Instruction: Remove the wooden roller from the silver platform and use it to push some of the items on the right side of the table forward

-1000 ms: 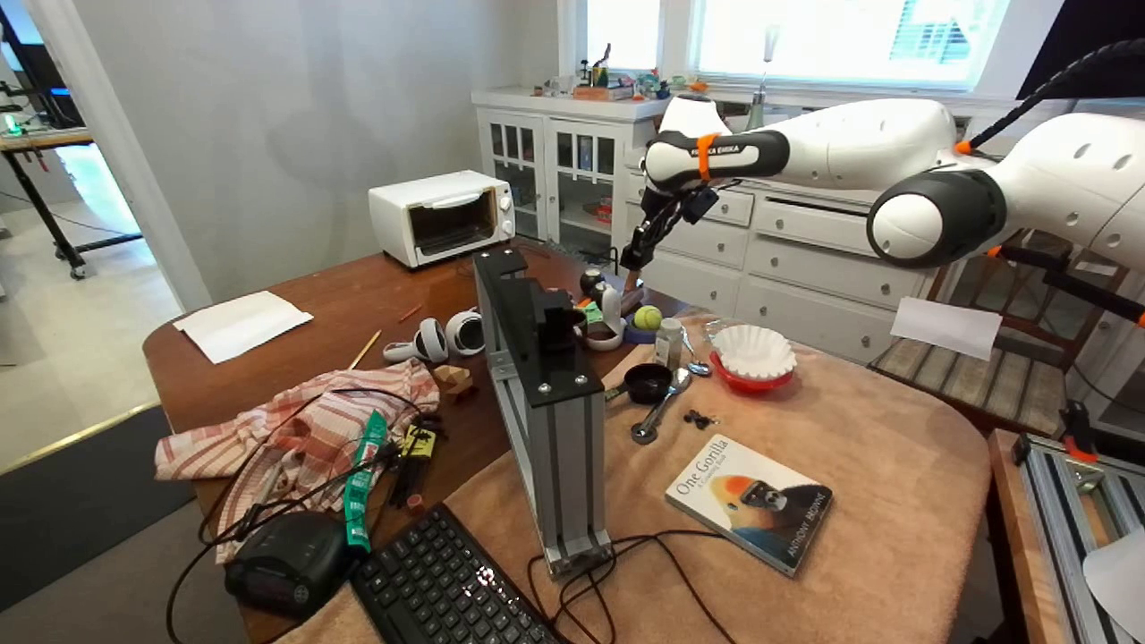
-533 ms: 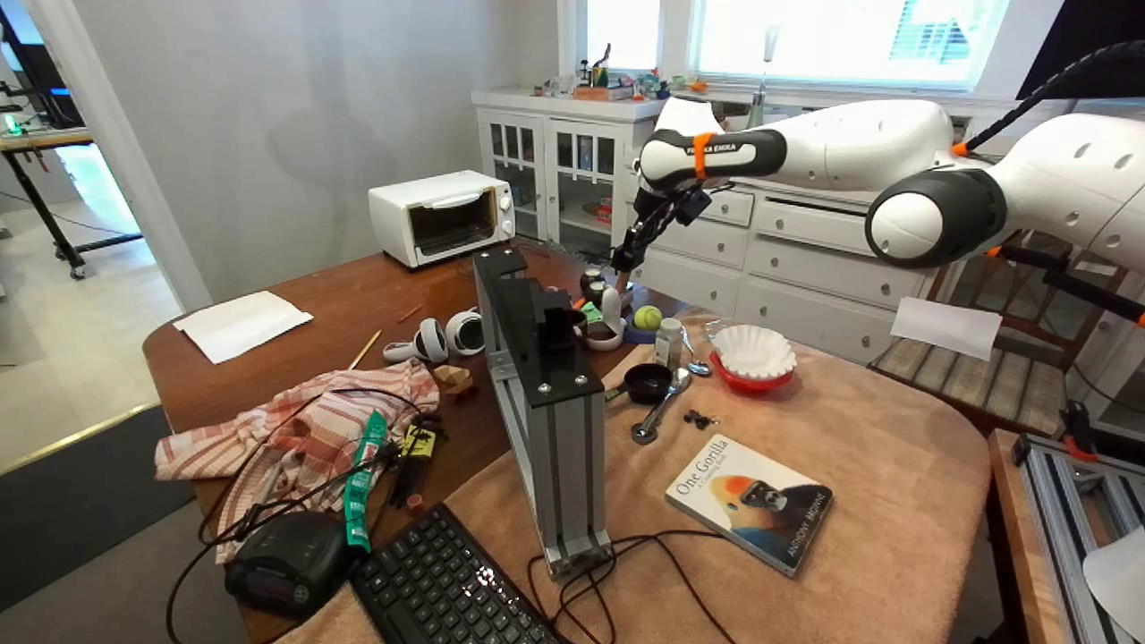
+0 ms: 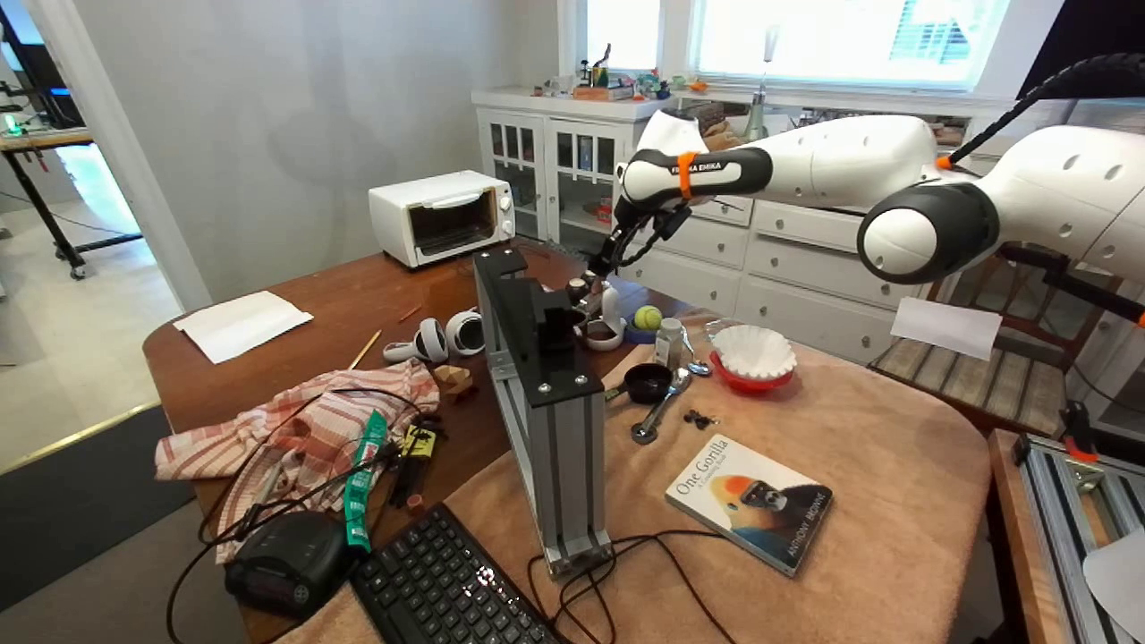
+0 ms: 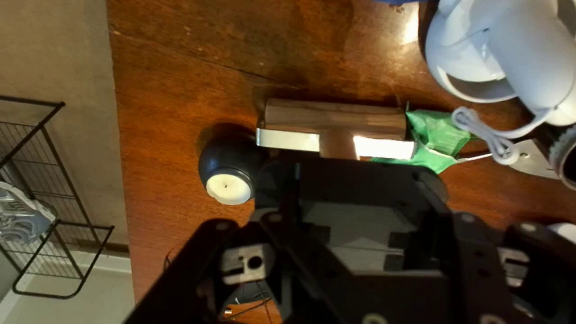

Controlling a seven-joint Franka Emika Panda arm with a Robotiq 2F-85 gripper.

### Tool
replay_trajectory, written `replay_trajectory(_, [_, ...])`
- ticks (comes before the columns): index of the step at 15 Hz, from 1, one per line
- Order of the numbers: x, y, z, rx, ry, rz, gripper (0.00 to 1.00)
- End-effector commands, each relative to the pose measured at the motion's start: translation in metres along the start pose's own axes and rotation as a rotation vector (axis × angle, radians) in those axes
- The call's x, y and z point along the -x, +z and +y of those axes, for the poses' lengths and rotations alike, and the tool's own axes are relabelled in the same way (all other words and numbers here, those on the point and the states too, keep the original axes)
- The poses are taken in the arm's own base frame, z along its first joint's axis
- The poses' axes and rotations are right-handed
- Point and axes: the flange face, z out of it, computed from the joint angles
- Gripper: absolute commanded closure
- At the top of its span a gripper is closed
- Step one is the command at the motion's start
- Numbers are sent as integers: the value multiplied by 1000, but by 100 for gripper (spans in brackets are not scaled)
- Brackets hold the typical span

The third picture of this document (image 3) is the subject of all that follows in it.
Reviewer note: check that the green tube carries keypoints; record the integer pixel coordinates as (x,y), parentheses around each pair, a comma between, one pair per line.
(358,493)

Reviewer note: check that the white figurine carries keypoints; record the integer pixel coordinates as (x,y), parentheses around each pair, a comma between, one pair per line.
(610,322)

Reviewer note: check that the white drawer cabinet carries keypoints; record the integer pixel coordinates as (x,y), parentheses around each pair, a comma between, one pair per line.
(824,305)

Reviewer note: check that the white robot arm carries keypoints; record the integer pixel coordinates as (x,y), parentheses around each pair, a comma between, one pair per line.
(835,161)

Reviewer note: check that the yellow pencil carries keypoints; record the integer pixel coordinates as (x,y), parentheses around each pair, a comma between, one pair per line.
(368,348)

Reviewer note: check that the white glass door cabinet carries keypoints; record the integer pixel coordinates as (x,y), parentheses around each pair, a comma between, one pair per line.
(523,156)

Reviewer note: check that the black box device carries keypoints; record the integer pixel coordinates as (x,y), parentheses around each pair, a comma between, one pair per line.
(287,559)

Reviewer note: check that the red striped cloth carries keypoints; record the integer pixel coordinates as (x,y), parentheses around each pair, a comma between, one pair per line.
(325,406)

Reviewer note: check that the One Gorilla picture book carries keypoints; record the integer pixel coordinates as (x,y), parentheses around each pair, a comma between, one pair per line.
(764,514)

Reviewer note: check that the white paper sheet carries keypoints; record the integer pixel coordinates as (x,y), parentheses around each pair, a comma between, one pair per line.
(237,322)

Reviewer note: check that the small glass jar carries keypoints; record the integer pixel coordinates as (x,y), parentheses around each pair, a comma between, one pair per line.
(671,343)

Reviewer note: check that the yellow-green tennis ball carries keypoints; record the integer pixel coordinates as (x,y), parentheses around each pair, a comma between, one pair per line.
(648,319)

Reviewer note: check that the black measuring cup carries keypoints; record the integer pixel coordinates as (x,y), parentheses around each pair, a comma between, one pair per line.
(648,384)

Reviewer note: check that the silver aluminium frame platform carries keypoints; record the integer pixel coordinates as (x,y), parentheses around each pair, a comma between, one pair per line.
(559,465)

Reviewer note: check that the blue bowl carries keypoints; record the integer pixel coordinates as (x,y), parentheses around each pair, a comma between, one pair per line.
(647,336)

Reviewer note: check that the wooden base board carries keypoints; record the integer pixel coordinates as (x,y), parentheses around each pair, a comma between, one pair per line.
(1016,538)

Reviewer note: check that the red bowl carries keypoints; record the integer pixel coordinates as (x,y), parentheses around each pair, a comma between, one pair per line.
(754,386)

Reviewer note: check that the aluminium rail robot base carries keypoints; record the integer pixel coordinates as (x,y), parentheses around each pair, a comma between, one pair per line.
(1057,514)

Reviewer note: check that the white toaster oven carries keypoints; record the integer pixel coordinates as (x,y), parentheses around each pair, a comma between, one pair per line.
(400,220)

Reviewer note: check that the yellow black small gadget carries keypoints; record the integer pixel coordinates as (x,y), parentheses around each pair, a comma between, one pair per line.
(420,446)

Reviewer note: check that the wooden slatted chair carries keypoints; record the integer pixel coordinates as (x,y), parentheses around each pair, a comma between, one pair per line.
(952,379)

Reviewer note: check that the black binder clip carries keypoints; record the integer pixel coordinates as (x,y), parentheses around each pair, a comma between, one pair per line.
(700,419)

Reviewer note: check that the bright window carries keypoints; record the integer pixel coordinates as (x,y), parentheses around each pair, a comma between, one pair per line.
(835,39)

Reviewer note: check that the black keyboard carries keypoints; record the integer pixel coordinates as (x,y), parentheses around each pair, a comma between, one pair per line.
(435,592)

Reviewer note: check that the dark grey floor rug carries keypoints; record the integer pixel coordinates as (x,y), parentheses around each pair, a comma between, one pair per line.
(75,514)

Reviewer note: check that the silver measuring scoop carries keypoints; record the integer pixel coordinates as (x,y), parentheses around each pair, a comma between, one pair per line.
(648,422)

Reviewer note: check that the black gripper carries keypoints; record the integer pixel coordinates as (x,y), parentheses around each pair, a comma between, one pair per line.
(648,223)

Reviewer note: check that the wooden desk black legs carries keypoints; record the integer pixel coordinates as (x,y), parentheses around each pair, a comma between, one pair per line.
(48,142)

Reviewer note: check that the white paper note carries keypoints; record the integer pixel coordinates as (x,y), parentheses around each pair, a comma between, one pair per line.
(942,325)

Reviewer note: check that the white paper coffee filter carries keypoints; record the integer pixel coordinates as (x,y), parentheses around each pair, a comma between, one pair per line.
(754,350)

